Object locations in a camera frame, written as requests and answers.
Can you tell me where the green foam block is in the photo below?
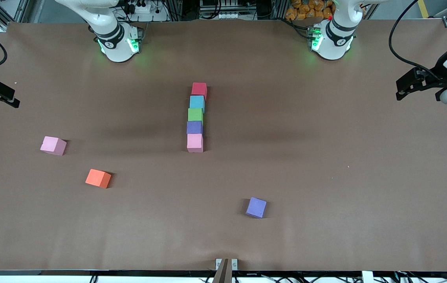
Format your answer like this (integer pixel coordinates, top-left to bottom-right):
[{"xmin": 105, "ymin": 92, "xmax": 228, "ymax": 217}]
[{"xmin": 187, "ymin": 108, "xmax": 204, "ymax": 125}]

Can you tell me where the cyan foam block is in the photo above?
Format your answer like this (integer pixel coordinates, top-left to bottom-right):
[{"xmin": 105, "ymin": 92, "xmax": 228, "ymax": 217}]
[{"xmin": 189, "ymin": 95, "xmax": 205, "ymax": 114}]

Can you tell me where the purple foam block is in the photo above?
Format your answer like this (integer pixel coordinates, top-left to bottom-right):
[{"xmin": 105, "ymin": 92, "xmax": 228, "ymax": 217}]
[
  {"xmin": 245, "ymin": 197, "xmax": 267, "ymax": 219},
  {"xmin": 186, "ymin": 121, "xmax": 204, "ymax": 138}
]

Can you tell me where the red foam block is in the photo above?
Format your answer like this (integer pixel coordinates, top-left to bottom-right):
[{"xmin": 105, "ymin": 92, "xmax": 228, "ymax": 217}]
[{"xmin": 191, "ymin": 82, "xmax": 208, "ymax": 99}]

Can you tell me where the pink foam block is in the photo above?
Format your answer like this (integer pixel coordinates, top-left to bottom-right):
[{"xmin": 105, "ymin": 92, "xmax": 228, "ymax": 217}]
[
  {"xmin": 40, "ymin": 136, "xmax": 67, "ymax": 156},
  {"xmin": 187, "ymin": 134, "xmax": 204, "ymax": 153}
]

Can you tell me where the orange objects pile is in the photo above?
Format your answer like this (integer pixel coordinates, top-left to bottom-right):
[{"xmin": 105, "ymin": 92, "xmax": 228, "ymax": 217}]
[{"xmin": 286, "ymin": 0, "xmax": 335, "ymax": 21}]

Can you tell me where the orange foam block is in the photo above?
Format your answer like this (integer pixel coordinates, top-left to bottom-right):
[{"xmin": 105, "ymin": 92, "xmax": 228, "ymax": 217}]
[{"xmin": 85, "ymin": 169, "xmax": 112, "ymax": 189}]

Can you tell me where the white power strip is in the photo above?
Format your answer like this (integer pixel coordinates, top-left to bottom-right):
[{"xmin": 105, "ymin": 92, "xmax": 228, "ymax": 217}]
[{"xmin": 123, "ymin": 0, "xmax": 158, "ymax": 15}]

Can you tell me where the grey electronics rack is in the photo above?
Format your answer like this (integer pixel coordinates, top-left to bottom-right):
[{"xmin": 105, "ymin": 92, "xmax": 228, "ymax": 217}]
[{"xmin": 199, "ymin": 0, "xmax": 244, "ymax": 20}]

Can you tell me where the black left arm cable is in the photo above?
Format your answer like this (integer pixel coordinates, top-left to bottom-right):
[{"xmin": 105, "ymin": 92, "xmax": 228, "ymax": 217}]
[{"xmin": 388, "ymin": 0, "xmax": 444, "ymax": 79}]

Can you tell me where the black floor cable bundle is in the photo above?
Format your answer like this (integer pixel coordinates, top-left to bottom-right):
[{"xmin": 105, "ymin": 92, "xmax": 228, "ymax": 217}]
[{"xmin": 239, "ymin": 264, "xmax": 447, "ymax": 283}]

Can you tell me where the small metal edge bracket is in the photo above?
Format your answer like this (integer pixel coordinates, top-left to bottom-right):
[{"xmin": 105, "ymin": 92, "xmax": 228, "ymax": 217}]
[{"xmin": 215, "ymin": 259, "xmax": 238, "ymax": 271}]

